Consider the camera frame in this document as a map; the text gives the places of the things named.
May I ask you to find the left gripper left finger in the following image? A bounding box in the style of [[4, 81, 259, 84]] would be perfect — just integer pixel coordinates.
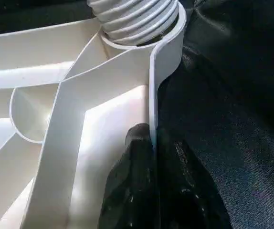
[[98, 123, 159, 229]]

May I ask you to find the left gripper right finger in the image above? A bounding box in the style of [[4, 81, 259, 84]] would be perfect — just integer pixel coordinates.
[[156, 127, 233, 229]]

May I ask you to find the white plastic table top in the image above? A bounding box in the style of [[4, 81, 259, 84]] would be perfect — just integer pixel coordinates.
[[0, 5, 188, 229]]

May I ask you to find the white plastic table leg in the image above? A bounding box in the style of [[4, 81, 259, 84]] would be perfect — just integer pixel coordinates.
[[86, 0, 180, 47]]

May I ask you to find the black work surface mat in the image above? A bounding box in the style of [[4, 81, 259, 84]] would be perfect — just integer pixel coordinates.
[[0, 0, 274, 229]]

